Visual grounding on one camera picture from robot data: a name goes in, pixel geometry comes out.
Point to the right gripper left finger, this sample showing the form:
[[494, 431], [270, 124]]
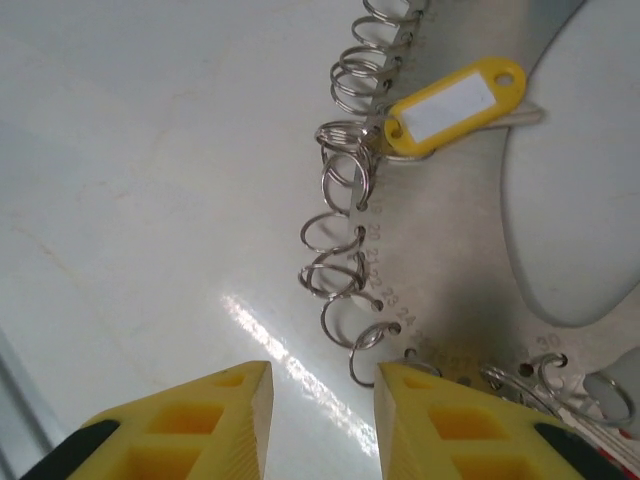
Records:
[[200, 450]]

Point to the yellow plastic key tag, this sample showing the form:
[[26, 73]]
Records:
[[517, 90]]

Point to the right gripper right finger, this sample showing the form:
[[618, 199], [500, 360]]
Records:
[[450, 450]]

